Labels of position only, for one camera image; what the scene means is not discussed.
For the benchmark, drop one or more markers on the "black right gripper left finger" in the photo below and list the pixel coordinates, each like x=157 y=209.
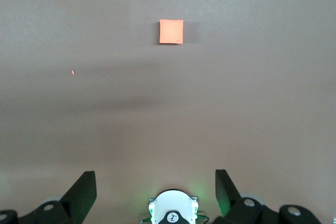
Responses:
x=71 y=203

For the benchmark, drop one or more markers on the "orange foam block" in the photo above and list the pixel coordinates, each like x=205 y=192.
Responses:
x=171 y=31

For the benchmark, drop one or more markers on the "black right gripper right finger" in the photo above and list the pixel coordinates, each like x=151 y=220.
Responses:
x=244 y=211

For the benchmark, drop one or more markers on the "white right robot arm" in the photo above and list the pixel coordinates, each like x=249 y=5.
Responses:
x=172 y=204

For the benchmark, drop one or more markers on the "brown table cloth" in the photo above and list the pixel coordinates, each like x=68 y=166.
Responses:
x=236 y=103

